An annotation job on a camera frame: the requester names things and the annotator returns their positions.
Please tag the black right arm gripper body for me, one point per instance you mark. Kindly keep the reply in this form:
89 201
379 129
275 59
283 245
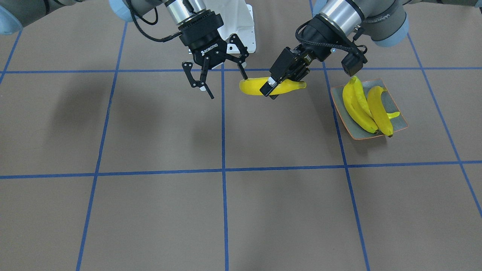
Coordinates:
203 40

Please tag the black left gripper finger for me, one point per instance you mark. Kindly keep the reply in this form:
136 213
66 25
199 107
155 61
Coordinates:
268 88

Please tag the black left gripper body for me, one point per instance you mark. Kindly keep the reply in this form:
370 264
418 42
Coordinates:
315 48

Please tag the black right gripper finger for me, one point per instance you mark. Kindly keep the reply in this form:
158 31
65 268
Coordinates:
243 54
201 82

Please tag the yellow banana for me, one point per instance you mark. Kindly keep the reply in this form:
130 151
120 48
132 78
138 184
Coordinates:
379 114
393 115
354 109
260 86

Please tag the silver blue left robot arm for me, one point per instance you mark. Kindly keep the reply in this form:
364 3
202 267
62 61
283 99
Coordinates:
337 24

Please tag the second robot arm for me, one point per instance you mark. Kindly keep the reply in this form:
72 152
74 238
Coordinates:
18 14

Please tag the grey square plate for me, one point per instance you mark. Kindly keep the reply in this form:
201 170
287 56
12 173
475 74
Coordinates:
361 92

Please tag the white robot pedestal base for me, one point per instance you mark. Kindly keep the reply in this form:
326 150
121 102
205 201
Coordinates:
238 18

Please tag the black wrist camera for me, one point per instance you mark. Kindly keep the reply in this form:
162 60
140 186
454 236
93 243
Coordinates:
352 63

